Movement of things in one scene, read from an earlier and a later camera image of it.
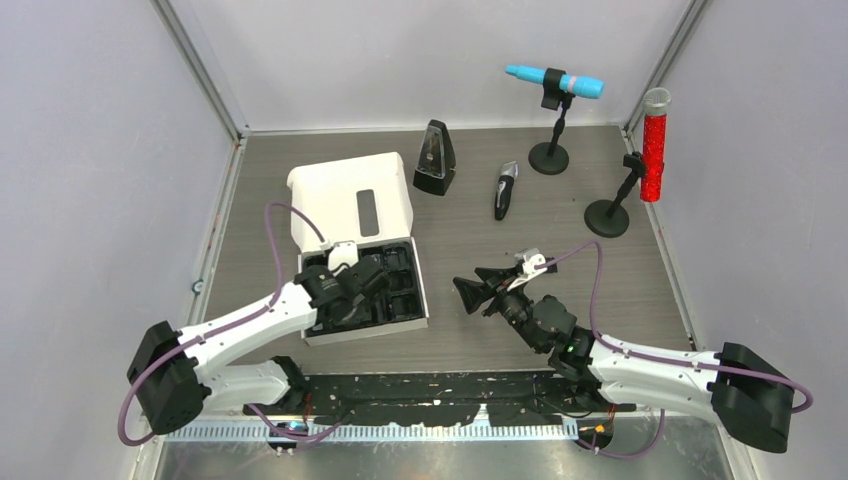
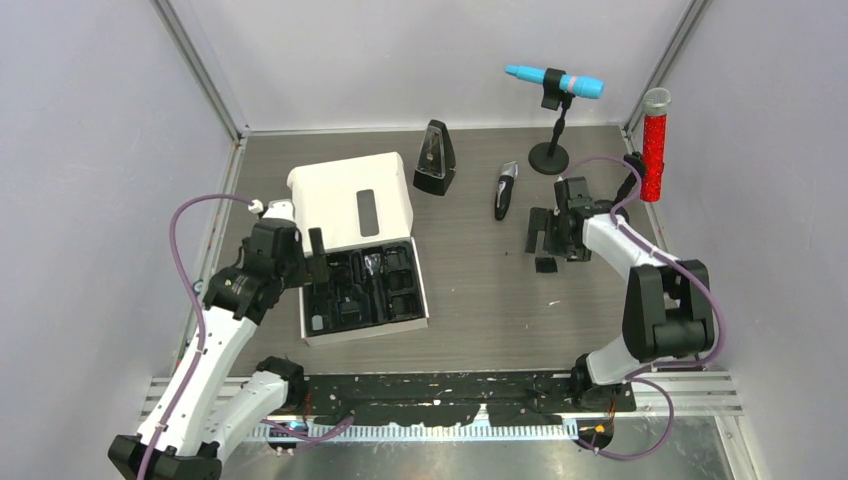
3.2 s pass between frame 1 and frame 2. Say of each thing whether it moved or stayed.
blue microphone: stayed
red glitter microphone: stayed
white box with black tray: stayed
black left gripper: moved
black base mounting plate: stayed
